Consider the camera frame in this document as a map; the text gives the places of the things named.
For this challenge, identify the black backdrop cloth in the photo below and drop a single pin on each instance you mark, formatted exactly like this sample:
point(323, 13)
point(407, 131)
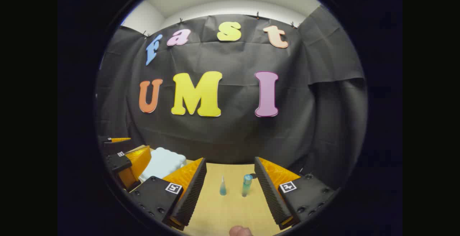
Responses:
point(233, 135)

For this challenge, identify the blue skin care bottle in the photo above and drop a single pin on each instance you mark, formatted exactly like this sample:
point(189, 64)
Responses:
point(246, 185)

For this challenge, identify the white blue skin care tube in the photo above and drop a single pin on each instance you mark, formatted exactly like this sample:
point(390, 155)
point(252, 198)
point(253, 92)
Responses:
point(223, 190)

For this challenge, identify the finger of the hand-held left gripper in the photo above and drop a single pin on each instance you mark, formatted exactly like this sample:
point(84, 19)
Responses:
point(118, 162)
point(118, 139)

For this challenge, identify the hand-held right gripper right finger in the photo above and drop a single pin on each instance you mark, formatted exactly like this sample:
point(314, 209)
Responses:
point(273, 196)

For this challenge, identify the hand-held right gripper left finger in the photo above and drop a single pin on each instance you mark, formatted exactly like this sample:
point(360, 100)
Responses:
point(192, 196)

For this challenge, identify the light blue suitcase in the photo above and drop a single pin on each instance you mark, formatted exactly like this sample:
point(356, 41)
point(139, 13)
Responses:
point(161, 162)

